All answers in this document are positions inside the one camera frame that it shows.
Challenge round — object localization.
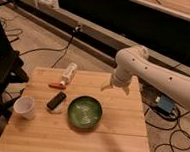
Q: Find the white plastic bottle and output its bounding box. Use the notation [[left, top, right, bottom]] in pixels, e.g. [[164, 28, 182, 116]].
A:
[[61, 62, 77, 85]]

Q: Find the small clear dish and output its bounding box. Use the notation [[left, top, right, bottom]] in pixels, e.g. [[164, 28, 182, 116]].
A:
[[48, 102, 66, 114]]

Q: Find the blue electronic box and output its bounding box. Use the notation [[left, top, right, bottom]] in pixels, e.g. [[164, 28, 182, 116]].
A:
[[155, 95, 175, 115]]

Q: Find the green ceramic bowl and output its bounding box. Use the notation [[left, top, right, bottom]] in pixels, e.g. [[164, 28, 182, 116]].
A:
[[67, 96, 103, 129]]

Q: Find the white object on ledge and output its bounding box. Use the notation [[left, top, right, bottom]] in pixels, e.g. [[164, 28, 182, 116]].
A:
[[40, 0, 59, 9]]

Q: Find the black remote control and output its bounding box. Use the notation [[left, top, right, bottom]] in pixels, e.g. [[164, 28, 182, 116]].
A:
[[47, 92, 67, 110]]

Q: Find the black cable on floor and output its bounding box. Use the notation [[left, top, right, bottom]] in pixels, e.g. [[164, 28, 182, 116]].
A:
[[18, 20, 83, 71]]

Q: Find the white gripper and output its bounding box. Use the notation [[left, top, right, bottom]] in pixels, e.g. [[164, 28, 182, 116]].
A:
[[100, 74, 130, 95]]

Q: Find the orange marker pen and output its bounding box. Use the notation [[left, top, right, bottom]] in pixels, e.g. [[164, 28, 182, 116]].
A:
[[48, 83, 66, 90]]

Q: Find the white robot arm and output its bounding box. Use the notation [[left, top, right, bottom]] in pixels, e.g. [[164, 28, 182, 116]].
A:
[[100, 45, 190, 111]]

